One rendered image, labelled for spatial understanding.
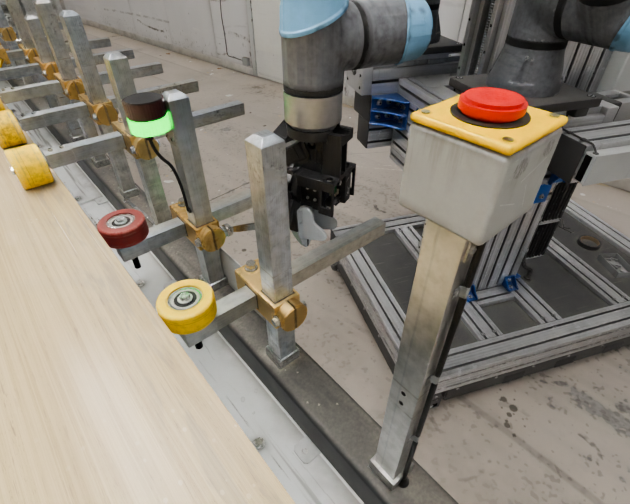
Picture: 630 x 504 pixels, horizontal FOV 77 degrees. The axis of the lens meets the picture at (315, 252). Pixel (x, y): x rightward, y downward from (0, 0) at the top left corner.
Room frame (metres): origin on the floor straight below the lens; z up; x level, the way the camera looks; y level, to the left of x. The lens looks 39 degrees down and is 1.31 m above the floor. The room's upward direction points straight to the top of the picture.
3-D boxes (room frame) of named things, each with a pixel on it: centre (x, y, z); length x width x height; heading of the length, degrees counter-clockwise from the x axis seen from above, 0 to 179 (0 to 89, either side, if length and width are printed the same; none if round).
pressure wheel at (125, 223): (0.58, 0.35, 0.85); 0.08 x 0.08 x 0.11
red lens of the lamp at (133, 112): (0.61, 0.26, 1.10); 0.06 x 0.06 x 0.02
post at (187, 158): (0.64, 0.22, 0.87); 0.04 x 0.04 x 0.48; 40
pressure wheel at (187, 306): (0.39, 0.18, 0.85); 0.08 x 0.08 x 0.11
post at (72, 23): (1.02, 0.55, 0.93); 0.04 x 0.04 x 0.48; 40
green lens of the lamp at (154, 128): (0.61, 0.26, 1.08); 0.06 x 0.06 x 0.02
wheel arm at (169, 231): (0.71, 0.20, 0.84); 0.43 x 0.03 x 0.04; 130
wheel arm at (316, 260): (0.52, 0.03, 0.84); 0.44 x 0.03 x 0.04; 130
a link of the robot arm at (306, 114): (0.52, 0.00, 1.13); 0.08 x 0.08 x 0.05
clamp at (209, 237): (0.65, 0.24, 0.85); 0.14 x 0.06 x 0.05; 40
